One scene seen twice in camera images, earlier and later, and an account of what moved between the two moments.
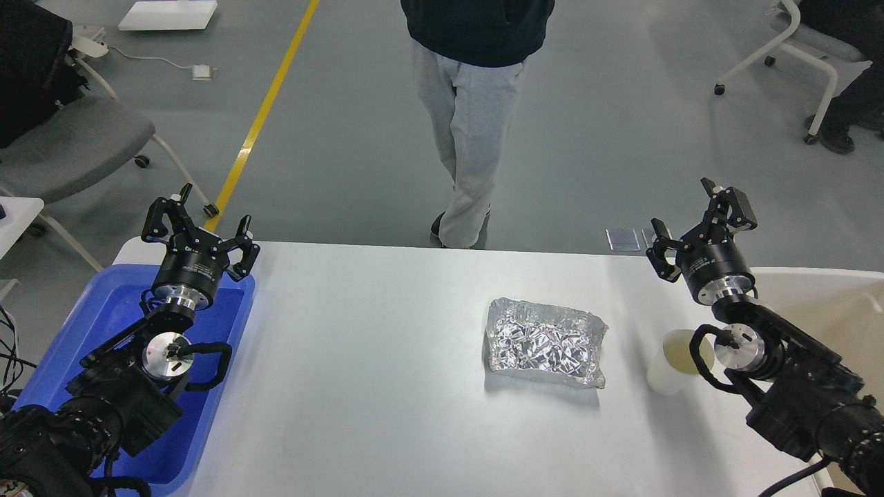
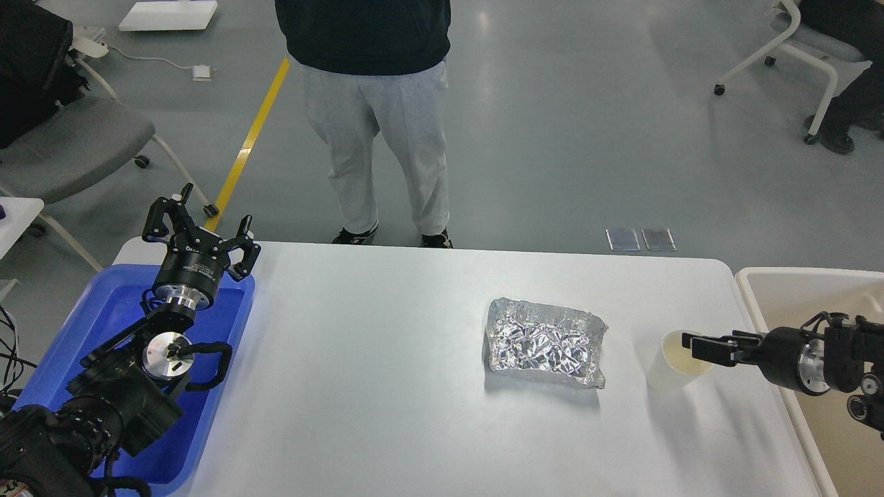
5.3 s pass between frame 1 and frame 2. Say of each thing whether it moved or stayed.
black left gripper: stayed
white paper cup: stayed
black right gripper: moved
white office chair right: stayed
